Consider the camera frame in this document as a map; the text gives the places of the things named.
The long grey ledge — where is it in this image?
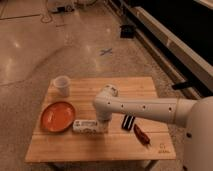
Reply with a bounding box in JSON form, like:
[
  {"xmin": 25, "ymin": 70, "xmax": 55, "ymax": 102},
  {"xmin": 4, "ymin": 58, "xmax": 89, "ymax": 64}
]
[{"xmin": 112, "ymin": 0, "xmax": 213, "ymax": 89}]

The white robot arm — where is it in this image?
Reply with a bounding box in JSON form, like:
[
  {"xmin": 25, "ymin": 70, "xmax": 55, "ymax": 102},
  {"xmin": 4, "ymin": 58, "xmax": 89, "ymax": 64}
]
[{"xmin": 93, "ymin": 84, "xmax": 213, "ymax": 171}]

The orange plate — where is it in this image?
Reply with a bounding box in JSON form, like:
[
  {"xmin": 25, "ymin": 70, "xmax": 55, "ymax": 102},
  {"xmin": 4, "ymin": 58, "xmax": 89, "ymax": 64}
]
[{"xmin": 40, "ymin": 101, "xmax": 75, "ymax": 133}]

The black white striped block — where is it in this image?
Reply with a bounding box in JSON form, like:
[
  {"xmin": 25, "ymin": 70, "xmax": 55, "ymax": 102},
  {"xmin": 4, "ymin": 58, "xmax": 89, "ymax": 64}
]
[{"xmin": 122, "ymin": 115, "xmax": 135, "ymax": 131}]

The wooden slatted table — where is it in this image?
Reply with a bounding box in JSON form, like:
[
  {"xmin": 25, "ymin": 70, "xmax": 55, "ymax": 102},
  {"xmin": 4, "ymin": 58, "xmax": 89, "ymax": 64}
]
[{"xmin": 25, "ymin": 77, "xmax": 176, "ymax": 164}]

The grey device on floor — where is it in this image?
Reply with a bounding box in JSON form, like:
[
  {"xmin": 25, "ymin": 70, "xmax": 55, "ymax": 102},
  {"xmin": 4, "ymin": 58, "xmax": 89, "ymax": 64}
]
[{"xmin": 46, "ymin": 0, "xmax": 74, "ymax": 13}]

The black box on floor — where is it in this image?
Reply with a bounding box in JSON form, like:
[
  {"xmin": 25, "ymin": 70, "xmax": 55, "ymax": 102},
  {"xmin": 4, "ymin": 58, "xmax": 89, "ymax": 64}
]
[{"xmin": 120, "ymin": 25, "xmax": 134, "ymax": 38}]

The white plastic cup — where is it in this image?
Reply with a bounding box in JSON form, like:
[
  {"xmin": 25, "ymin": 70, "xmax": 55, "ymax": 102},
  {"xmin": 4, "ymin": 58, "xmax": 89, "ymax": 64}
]
[{"xmin": 53, "ymin": 76, "xmax": 70, "ymax": 97}]

